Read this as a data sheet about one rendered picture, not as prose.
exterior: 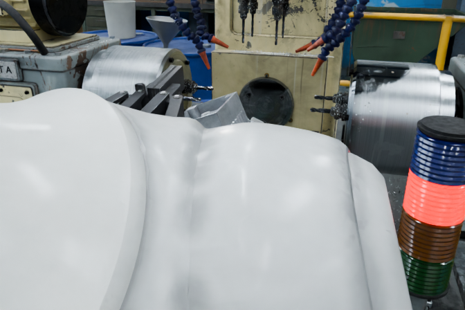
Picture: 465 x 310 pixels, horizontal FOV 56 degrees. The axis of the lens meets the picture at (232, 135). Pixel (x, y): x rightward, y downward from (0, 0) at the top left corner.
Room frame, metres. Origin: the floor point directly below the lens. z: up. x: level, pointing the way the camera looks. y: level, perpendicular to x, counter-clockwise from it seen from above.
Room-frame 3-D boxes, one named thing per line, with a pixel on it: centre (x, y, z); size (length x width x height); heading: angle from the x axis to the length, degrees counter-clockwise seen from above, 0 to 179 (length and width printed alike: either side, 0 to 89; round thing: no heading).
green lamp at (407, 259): (0.40, -0.21, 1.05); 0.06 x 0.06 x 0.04
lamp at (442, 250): (0.40, -0.21, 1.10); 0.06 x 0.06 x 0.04
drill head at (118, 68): (1.09, 0.28, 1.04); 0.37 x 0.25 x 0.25; 75
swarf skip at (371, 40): (5.13, -1.99, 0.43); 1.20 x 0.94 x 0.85; 76
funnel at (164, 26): (2.62, 0.39, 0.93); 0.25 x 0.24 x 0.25; 164
